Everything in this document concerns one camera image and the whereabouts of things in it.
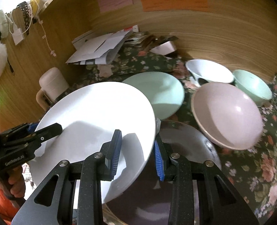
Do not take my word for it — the white plate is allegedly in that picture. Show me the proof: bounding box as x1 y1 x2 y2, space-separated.
29 82 156 203

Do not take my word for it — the dark brown plate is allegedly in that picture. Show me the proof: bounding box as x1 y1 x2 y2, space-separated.
102 120 222 225

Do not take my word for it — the pink bowl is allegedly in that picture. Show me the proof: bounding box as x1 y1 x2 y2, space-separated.
191 82 263 150

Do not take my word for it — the mint green plate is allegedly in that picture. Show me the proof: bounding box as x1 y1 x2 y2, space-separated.
123 72 185 120

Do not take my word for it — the white bowl with black spots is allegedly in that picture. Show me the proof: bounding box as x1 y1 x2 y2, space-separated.
185 59 234 87

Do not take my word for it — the person's left hand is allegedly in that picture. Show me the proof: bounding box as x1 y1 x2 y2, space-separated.
0 166 26 198

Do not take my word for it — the beige plastic jar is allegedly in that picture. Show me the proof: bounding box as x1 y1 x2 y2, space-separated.
36 67 69 111

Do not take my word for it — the floral dark tablecloth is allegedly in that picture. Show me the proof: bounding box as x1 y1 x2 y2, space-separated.
69 48 277 224

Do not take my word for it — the white paper stack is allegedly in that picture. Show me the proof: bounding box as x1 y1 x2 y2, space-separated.
66 31 133 65

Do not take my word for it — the mint green bowl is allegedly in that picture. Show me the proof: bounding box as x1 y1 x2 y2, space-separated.
232 70 273 107

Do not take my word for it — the black lace headband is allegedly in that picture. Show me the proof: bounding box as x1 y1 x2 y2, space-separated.
17 1 31 36

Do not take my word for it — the small white box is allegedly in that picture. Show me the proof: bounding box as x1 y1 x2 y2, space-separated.
150 41 177 56

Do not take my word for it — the orange sticky note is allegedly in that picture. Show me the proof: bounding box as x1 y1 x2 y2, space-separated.
140 0 208 12

